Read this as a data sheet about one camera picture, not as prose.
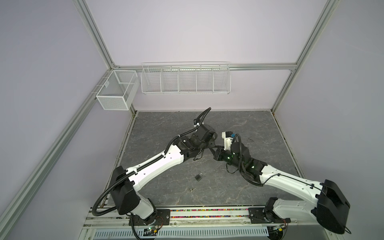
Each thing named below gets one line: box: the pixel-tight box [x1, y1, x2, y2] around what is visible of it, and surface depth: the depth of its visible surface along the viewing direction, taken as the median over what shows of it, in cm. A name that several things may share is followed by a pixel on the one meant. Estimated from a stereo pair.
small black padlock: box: [194, 173, 204, 182], surface depth 88 cm
